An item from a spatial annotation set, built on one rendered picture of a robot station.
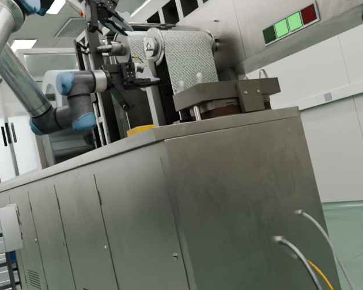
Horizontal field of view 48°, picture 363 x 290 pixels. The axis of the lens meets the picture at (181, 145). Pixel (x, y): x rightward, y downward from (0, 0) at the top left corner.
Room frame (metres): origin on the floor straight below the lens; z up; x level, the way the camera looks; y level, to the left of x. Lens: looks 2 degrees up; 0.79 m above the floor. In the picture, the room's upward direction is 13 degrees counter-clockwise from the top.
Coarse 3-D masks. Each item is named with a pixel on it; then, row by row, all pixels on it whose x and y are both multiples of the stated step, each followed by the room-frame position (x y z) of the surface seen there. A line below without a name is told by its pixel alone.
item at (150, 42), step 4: (148, 40) 1.54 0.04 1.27; (152, 40) 1.52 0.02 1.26; (156, 40) 1.53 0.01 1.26; (144, 44) 1.57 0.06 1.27; (148, 44) 1.54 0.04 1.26; (152, 44) 1.52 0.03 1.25; (156, 44) 1.52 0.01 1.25; (144, 48) 1.57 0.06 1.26; (156, 48) 1.53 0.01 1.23; (148, 52) 1.55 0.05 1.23; (152, 52) 1.53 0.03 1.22; (156, 52) 1.54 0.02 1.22; (148, 56) 1.56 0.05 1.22; (152, 56) 1.56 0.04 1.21
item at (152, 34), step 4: (152, 32) 1.54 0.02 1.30; (148, 36) 1.56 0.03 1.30; (152, 36) 1.54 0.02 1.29; (156, 36) 1.52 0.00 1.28; (208, 36) 1.66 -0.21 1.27; (160, 40) 1.51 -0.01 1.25; (160, 44) 1.51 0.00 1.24; (160, 48) 1.51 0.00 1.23; (160, 52) 1.52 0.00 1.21; (156, 56) 1.54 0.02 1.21; (164, 56) 1.55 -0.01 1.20; (156, 60) 1.55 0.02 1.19; (164, 60) 1.58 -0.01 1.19
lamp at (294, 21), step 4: (292, 16) 1.41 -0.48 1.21; (296, 16) 1.40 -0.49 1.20; (288, 20) 1.43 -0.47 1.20; (292, 20) 1.41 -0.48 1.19; (296, 20) 1.40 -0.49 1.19; (300, 20) 1.39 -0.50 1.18; (292, 24) 1.42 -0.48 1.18; (296, 24) 1.40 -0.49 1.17; (300, 24) 1.39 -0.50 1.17; (292, 28) 1.42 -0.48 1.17
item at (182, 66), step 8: (168, 56) 1.51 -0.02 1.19; (176, 56) 1.54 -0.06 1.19; (184, 56) 1.56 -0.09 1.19; (192, 56) 1.58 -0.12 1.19; (200, 56) 1.61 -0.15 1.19; (208, 56) 1.63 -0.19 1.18; (168, 64) 1.51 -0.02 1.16; (176, 64) 1.53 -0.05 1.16; (184, 64) 1.56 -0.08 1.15; (192, 64) 1.58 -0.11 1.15; (200, 64) 1.60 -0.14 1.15; (208, 64) 1.63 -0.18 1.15; (176, 72) 1.53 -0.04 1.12; (184, 72) 1.55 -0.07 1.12; (192, 72) 1.57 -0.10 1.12; (208, 72) 1.62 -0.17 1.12; (216, 72) 1.65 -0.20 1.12; (176, 80) 1.52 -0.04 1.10; (184, 80) 1.55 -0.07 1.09; (192, 80) 1.57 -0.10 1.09; (208, 80) 1.62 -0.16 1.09; (216, 80) 1.64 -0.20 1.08; (176, 88) 1.52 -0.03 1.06
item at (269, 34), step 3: (270, 27) 1.49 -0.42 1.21; (264, 30) 1.52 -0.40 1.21; (267, 30) 1.51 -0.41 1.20; (270, 30) 1.50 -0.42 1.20; (273, 30) 1.49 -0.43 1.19; (264, 33) 1.52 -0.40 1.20; (267, 33) 1.51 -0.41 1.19; (270, 33) 1.50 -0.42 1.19; (273, 33) 1.49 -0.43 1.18; (264, 36) 1.52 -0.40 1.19; (267, 36) 1.51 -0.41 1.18; (270, 36) 1.50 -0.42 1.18; (273, 36) 1.49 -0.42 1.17; (267, 39) 1.52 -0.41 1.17; (270, 39) 1.50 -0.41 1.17; (273, 39) 1.49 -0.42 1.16; (267, 42) 1.52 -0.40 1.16
